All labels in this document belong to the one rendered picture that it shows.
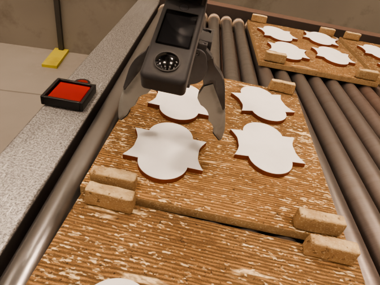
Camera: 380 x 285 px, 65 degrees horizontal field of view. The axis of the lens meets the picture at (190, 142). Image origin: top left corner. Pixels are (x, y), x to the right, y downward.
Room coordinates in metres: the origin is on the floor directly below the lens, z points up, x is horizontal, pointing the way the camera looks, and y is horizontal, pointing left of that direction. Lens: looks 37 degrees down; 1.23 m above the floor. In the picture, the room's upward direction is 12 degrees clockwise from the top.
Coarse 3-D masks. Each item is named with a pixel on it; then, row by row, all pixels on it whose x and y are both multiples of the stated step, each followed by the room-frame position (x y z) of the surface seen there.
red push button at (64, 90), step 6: (60, 84) 0.50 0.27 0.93; (66, 84) 0.50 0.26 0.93; (72, 84) 0.51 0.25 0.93; (54, 90) 0.47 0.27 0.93; (60, 90) 0.47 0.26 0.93; (66, 90) 0.48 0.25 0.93; (72, 90) 0.48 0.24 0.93; (78, 90) 0.49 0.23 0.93; (84, 90) 0.49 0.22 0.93; (54, 96) 0.45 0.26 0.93; (60, 96) 0.46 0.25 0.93; (66, 96) 0.46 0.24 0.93; (72, 96) 0.46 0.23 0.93; (78, 96) 0.47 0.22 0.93
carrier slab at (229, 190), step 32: (288, 96) 0.64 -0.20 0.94; (128, 128) 0.39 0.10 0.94; (192, 128) 0.43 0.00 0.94; (288, 128) 0.50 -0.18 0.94; (96, 160) 0.31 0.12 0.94; (128, 160) 0.32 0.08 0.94; (224, 160) 0.37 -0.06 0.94; (160, 192) 0.27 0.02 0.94; (192, 192) 0.28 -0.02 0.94; (224, 192) 0.30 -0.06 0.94; (256, 192) 0.31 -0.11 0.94; (288, 192) 0.32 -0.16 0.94; (320, 192) 0.34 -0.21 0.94; (256, 224) 0.26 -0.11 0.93; (288, 224) 0.26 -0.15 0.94
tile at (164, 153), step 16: (160, 128) 0.40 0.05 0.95; (176, 128) 0.41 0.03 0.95; (144, 144) 0.35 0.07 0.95; (160, 144) 0.36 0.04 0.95; (176, 144) 0.37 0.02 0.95; (192, 144) 0.38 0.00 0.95; (144, 160) 0.32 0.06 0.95; (160, 160) 0.32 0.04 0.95; (176, 160) 0.33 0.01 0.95; (192, 160) 0.34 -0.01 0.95; (144, 176) 0.29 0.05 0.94; (160, 176) 0.29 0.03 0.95; (176, 176) 0.30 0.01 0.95
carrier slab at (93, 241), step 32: (64, 224) 0.20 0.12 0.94; (96, 224) 0.20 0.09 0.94; (128, 224) 0.21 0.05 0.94; (160, 224) 0.22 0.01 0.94; (192, 224) 0.23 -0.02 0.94; (64, 256) 0.16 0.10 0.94; (96, 256) 0.17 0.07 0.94; (128, 256) 0.17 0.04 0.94; (160, 256) 0.18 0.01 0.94; (192, 256) 0.19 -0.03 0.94; (224, 256) 0.20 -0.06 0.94; (256, 256) 0.21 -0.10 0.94; (288, 256) 0.22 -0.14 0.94
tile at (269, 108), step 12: (240, 96) 0.57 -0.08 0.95; (252, 96) 0.58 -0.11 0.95; (264, 96) 0.59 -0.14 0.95; (276, 96) 0.61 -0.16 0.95; (252, 108) 0.53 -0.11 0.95; (264, 108) 0.54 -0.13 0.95; (276, 108) 0.55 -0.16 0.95; (288, 108) 0.56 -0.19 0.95; (264, 120) 0.50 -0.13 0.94; (276, 120) 0.50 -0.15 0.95
